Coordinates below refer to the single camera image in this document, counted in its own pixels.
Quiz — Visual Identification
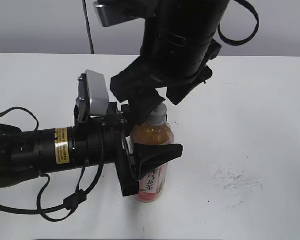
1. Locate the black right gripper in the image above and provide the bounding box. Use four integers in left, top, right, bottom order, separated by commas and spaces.
110, 57, 212, 125

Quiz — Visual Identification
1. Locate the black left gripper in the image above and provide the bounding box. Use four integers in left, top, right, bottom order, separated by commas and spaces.
70, 102, 183, 197

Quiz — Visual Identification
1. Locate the white bottle cap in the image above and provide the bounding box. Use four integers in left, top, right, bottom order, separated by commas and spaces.
146, 103, 167, 127

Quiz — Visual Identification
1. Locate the oolong tea bottle pink label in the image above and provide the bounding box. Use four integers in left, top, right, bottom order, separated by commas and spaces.
128, 119, 175, 203

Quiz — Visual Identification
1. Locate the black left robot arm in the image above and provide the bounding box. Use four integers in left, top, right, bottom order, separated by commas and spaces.
0, 102, 183, 196

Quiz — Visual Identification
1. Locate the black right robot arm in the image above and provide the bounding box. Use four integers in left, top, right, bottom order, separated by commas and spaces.
110, 0, 228, 125

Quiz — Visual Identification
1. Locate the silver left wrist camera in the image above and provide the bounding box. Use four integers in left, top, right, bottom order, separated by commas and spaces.
76, 70, 109, 123

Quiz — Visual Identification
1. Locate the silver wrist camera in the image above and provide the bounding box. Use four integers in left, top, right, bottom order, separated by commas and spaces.
93, 0, 137, 28
76, 70, 109, 123

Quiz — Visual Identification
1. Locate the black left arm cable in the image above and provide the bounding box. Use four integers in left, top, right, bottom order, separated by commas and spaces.
0, 106, 104, 223

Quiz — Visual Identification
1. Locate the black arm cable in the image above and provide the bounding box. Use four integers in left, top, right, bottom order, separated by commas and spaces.
217, 0, 260, 47
0, 106, 104, 223

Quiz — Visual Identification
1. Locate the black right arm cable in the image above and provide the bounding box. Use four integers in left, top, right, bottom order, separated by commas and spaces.
217, 0, 260, 47

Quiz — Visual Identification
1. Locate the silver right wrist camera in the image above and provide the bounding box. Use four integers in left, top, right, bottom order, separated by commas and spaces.
93, 0, 137, 28

